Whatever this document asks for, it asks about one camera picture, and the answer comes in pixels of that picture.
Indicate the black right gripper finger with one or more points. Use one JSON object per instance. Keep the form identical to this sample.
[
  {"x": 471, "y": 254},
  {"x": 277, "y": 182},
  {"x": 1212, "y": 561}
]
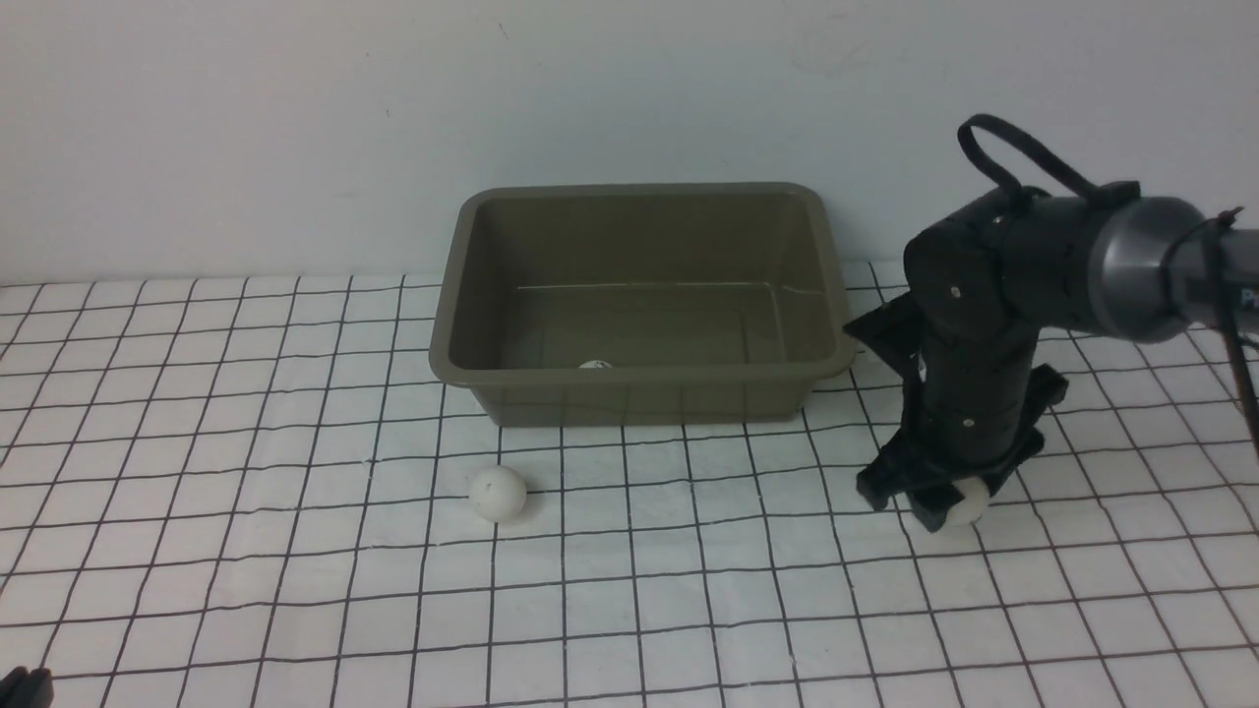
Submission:
[
  {"x": 900, "y": 467},
  {"x": 929, "y": 505}
]

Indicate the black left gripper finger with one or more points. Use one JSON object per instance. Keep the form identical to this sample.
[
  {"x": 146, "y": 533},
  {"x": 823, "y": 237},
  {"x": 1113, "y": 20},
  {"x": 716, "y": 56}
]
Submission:
[{"x": 22, "y": 688}]

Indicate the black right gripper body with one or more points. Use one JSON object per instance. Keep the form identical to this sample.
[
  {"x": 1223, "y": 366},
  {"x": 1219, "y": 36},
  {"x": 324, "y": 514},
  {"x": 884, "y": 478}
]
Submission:
[{"x": 968, "y": 403}]

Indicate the plain white ping-pong ball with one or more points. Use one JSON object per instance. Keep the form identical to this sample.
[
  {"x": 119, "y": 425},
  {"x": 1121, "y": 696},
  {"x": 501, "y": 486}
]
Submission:
[{"x": 972, "y": 500}]

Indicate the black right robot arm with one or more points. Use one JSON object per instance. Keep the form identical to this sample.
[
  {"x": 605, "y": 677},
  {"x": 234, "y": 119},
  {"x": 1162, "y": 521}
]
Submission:
[{"x": 984, "y": 283}]

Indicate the olive green plastic bin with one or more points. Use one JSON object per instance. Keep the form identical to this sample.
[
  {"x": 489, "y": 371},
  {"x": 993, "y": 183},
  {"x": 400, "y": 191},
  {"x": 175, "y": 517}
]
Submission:
[{"x": 714, "y": 303}]

